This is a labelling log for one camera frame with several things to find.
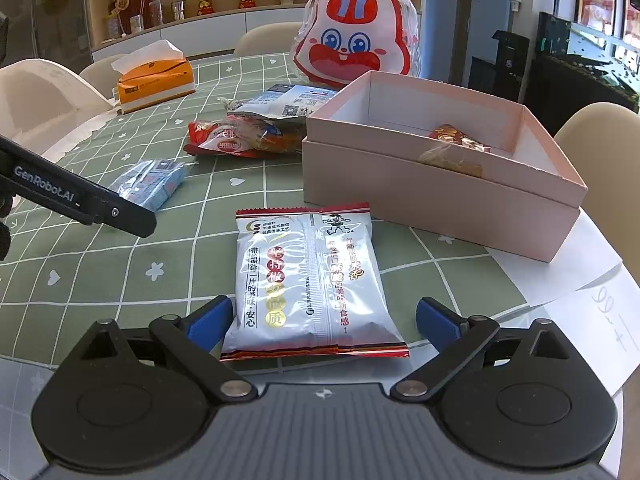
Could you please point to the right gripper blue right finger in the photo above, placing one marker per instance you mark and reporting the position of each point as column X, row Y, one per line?
column 458, row 342

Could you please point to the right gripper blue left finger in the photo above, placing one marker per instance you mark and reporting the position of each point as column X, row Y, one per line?
column 188, row 342

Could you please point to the white red snack packet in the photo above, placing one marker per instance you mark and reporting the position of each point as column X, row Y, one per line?
column 307, row 284

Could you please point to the blue candy packet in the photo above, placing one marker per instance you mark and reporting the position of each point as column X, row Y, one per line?
column 150, row 183

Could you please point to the clear hawthorn candy packet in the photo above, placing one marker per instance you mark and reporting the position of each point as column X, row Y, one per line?
column 438, row 157

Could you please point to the red snack bag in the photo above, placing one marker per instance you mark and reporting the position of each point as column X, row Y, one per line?
column 244, row 136

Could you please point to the blue white snack bag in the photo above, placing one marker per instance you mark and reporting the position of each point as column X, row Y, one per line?
column 286, row 101

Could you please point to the red orange snack pouch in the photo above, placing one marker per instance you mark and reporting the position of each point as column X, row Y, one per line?
column 450, row 134

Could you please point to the white chair near left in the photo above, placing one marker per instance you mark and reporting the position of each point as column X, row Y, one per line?
column 48, row 109

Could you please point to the green grid tablecloth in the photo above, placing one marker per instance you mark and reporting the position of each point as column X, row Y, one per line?
column 60, row 276

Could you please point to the beige chair far left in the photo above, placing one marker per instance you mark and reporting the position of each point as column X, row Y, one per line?
column 102, row 76

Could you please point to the beige chair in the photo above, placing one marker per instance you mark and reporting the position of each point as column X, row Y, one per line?
column 268, row 39
column 102, row 76
column 602, row 142

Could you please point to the white paper sheet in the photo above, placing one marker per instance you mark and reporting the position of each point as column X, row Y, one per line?
column 588, row 292

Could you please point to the orange tissue box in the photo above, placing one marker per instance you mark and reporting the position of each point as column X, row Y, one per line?
column 151, row 75

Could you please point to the pink cardboard box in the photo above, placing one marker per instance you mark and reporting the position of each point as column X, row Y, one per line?
column 363, row 147

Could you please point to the beige chair right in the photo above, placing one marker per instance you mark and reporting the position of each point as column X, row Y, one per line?
column 602, row 142

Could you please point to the red figurine left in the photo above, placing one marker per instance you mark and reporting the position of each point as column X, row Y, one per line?
column 205, row 7

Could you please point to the black water dispenser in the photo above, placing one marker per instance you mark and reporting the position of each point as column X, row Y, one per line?
column 504, row 76

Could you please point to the fish tank cabinet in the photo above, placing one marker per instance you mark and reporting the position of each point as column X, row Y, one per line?
column 575, row 65

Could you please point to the red white bunny bag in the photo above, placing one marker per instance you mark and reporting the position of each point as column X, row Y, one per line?
column 341, row 40

